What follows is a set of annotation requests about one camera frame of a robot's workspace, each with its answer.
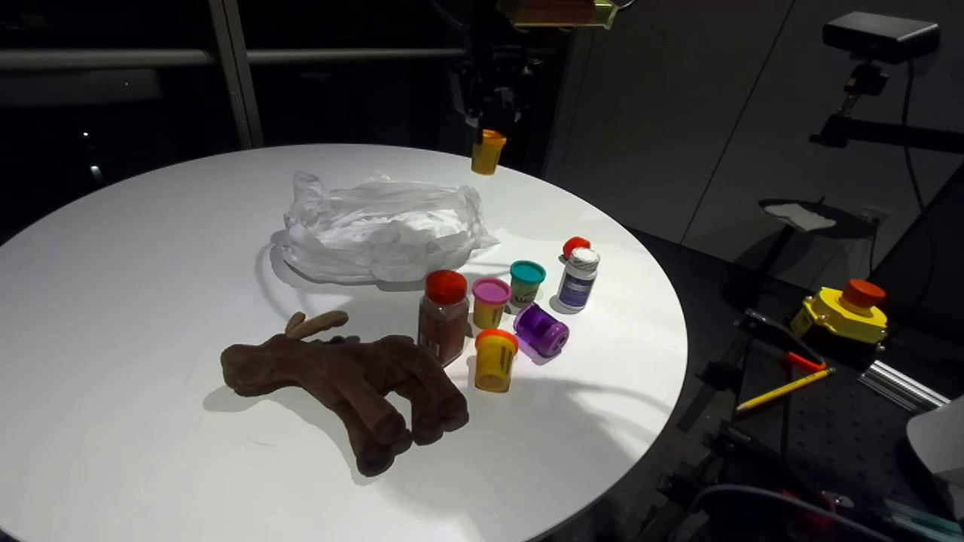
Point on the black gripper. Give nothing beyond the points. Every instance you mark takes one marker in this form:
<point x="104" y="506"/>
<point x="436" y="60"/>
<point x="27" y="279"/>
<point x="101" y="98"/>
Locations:
<point x="493" y="92"/>

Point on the small red lid tub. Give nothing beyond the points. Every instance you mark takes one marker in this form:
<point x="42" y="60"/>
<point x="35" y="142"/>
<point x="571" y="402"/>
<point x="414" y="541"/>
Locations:
<point x="571" y="246"/>

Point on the yellow tub teal lid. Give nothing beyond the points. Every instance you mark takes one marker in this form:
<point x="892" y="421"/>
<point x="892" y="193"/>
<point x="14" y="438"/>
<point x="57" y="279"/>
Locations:
<point x="526" y="282"/>

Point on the white plastic bag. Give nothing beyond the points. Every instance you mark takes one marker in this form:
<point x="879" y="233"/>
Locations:
<point x="378" y="229"/>

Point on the white bottle blue label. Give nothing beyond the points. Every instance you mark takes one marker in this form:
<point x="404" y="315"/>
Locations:
<point x="580" y="279"/>

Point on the yellow tub magenta lid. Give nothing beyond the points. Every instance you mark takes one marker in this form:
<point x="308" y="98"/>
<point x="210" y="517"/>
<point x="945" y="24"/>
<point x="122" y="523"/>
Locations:
<point x="489" y="303"/>

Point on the brown jar red lid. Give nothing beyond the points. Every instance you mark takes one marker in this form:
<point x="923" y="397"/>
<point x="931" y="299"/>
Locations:
<point x="444" y="315"/>

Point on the purple plastic container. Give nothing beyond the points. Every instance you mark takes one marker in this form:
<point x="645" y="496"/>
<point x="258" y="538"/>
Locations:
<point x="542" y="331"/>

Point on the yellow tub orange lid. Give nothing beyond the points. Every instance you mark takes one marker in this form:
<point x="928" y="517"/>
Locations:
<point x="496" y="352"/>

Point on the metal window railing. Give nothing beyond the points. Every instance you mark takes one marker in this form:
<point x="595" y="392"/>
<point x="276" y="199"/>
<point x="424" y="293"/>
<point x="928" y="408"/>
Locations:
<point x="230" y="56"/>

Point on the white round table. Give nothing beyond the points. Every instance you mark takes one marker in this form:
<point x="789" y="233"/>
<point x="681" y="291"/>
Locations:
<point x="115" y="422"/>

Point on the brown plush moose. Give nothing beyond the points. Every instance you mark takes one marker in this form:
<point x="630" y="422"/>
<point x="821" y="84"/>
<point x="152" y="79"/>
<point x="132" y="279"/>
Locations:
<point x="388" y="392"/>

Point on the yellow emergency stop button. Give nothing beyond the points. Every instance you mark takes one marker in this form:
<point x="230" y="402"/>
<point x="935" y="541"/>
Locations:
<point x="849" y="311"/>

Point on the yellow pencil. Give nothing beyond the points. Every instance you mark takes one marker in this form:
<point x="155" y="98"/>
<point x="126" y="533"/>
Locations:
<point x="781" y="389"/>

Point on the black camera on stand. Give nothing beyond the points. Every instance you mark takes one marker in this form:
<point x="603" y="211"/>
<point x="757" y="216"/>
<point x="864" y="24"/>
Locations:
<point x="875" y="39"/>

